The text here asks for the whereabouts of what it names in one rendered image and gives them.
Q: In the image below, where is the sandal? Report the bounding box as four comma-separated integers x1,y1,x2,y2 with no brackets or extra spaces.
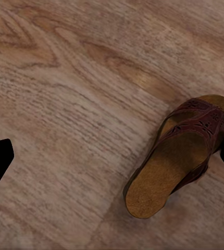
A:
123,94,224,219

